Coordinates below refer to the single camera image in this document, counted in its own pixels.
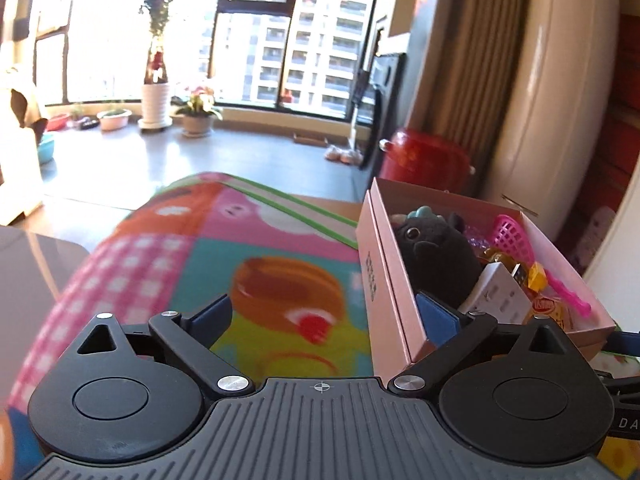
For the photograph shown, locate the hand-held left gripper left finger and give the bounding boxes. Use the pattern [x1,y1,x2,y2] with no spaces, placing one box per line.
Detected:
[75,294,256,395]

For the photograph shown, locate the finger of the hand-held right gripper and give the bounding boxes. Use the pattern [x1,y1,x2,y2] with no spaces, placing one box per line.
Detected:
[595,370,640,405]
[597,331,640,361]

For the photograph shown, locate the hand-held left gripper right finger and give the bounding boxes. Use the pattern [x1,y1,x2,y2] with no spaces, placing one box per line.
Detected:
[389,290,573,393]

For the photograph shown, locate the black plush toy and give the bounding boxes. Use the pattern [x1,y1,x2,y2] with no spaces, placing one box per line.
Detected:
[390,205,483,308]

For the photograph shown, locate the white small box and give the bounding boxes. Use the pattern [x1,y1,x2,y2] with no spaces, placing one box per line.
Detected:
[457,262,531,326]

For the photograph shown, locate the pink cardboard box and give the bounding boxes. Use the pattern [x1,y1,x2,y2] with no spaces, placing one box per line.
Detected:
[356,177,617,366]

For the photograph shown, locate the clear yellow cake packet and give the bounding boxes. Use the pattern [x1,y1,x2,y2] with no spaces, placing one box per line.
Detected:
[522,294,576,333]

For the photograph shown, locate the golden candy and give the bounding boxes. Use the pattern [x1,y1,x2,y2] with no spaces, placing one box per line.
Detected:
[482,247,526,273]

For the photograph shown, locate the yellow toy block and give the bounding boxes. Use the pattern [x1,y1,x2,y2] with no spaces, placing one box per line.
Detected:
[520,261,549,292]

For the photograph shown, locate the pink plastic basket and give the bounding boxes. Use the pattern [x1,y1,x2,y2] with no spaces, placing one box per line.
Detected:
[492,214,593,318]

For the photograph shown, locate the colourful play mat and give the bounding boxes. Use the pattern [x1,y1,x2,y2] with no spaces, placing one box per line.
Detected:
[0,172,640,480]

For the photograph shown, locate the white panel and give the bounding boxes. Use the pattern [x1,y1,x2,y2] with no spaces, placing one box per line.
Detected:
[582,150,640,331]

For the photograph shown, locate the white pink patterned cloth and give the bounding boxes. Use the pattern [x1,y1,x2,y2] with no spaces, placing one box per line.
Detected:
[575,207,616,271]

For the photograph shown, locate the red round bin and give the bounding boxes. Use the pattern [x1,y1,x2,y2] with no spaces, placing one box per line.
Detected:
[380,129,473,196]

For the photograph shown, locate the dark glossy table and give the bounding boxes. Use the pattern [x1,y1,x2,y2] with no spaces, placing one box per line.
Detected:
[0,225,88,321]

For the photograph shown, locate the pair of pale slippers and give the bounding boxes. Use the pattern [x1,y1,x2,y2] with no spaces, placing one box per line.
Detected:
[324,144,362,165]

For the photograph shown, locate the small flowering potted plant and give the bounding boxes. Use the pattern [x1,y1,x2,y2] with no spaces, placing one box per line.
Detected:
[172,85,223,138]

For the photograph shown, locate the white basin planter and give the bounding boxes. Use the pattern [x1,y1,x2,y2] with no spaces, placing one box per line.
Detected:
[97,109,133,132]

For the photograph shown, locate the black standing appliance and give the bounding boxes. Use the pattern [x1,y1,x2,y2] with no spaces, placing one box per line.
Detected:
[350,52,406,171]

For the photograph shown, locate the tall plant in white pot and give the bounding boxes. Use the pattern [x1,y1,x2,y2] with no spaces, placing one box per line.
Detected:
[125,0,201,133]

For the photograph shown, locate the beige curtain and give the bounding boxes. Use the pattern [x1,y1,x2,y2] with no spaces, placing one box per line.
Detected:
[405,0,531,198]

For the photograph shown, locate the blue plastic bowl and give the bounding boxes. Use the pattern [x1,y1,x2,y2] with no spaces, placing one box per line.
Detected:
[37,132,56,165]

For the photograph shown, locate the white cabinet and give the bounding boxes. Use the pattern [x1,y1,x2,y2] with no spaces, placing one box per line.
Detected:
[0,67,48,226]

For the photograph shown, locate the cream standing air conditioner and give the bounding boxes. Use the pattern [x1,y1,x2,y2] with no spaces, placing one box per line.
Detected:
[480,0,623,256]

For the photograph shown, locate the brown wooden frame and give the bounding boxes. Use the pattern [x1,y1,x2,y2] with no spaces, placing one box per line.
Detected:
[575,10,640,261]

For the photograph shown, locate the black window frame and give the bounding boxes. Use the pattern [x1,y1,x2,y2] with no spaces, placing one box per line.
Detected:
[210,0,386,121]

